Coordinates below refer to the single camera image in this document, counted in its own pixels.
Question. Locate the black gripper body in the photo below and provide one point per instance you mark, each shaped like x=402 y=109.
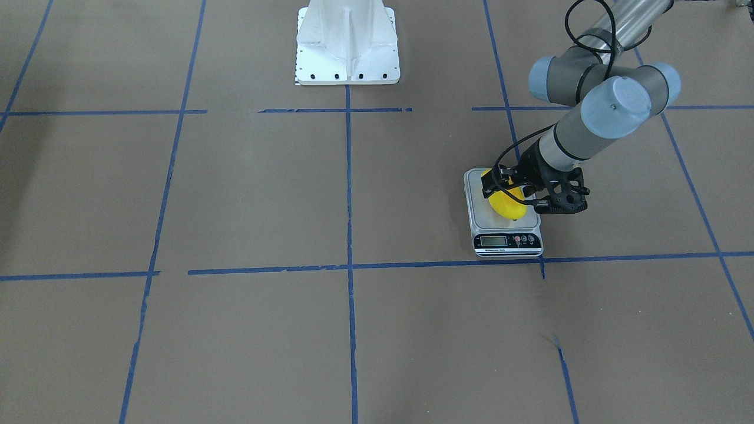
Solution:
x=528 y=165

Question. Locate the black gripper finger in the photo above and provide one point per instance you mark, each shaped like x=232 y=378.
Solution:
x=489 y=181

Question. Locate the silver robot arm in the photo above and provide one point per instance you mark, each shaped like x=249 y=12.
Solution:
x=606 y=103

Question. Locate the silver digital kitchen scale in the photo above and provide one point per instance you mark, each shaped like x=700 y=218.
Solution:
x=495 y=235

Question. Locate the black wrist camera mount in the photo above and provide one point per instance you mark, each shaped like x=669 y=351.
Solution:
x=566 y=192

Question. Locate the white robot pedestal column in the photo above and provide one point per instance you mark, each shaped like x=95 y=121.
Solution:
x=347 y=42

